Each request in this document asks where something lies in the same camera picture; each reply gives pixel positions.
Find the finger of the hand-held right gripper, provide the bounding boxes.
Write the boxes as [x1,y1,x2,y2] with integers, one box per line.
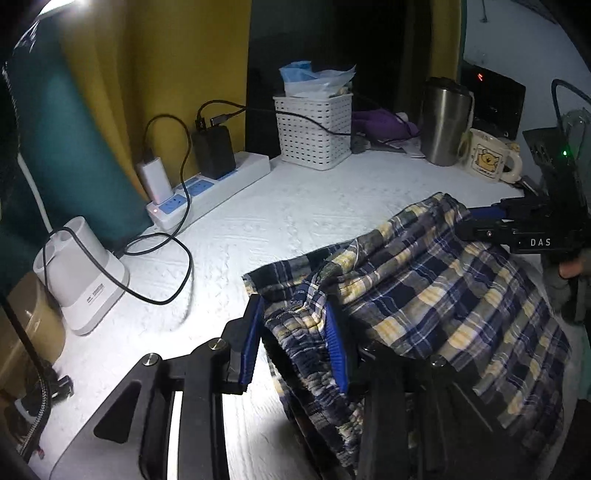
[467,195,550,223]
[455,219,513,245]

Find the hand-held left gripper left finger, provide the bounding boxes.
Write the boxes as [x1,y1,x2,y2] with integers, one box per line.
[48,294,266,480]

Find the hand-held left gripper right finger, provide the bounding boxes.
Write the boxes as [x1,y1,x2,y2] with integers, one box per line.
[323,302,522,480]

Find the plaid pants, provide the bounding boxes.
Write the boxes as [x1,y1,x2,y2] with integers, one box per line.
[242,193,573,480]

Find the person's right hand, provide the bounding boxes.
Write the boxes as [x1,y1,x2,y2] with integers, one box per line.
[558,251,591,280]

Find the black smartphone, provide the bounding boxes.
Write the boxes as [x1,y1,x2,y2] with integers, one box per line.
[515,178,548,197]

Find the white cartoon mug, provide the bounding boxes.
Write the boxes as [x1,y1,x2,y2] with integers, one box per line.
[457,128,523,184]

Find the steel tumbler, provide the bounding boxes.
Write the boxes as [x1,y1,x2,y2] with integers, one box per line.
[420,76,475,167]

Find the white textured tablecloth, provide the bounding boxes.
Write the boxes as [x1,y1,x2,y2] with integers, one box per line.
[28,152,546,480]

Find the purple cloth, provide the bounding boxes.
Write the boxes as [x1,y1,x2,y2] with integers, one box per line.
[352,108,421,144]

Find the white desk lamp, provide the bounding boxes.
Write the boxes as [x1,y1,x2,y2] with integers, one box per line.
[17,0,131,337]

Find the white power strip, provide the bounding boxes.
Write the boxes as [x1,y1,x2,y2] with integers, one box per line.
[146,151,271,234]

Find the yellow curtain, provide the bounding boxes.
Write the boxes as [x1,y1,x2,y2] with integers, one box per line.
[60,0,252,204]
[429,0,462,84]

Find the white perforated basket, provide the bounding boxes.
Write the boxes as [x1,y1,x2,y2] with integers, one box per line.
[272,92,354,171]

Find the white charger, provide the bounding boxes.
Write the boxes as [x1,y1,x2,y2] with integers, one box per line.
[137,157,174,205]

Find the black charger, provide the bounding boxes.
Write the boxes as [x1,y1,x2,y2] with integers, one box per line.
[191,124,237,180]

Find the dark window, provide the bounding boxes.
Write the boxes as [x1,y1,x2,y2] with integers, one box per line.
[247,0,432,153]

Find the plastic bag of blue masks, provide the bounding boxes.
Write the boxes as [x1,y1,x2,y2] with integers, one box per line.
[278,60,357,99]

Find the beige lidded container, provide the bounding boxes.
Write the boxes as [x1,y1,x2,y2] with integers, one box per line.
[0,272,66,400]

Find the teal curtain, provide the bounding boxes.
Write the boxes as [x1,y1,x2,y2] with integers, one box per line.
[0,18,155,296]

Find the black charging cable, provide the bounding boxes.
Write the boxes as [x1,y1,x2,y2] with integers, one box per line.
[196,99,354,137]
[113,114,194,305]

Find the blue black cable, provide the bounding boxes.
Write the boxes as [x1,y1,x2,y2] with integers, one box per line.
[551,78,591,125]

